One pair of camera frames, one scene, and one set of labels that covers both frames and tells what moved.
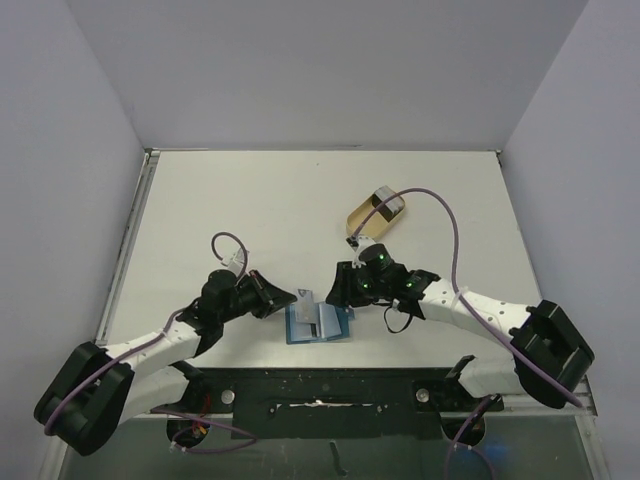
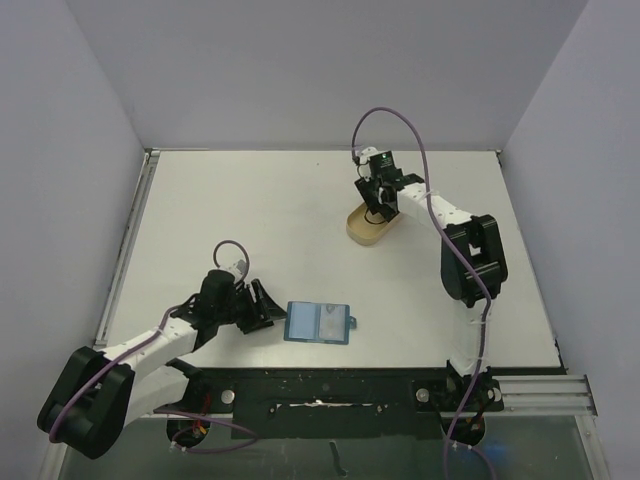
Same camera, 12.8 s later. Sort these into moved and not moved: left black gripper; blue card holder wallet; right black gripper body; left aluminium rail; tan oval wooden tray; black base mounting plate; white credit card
Moved: right black gripper body; left black gripper; white credit card
Not moved: left aluminium rail; tan oval wooden tray; black base mounting plate; blue card holder wallet
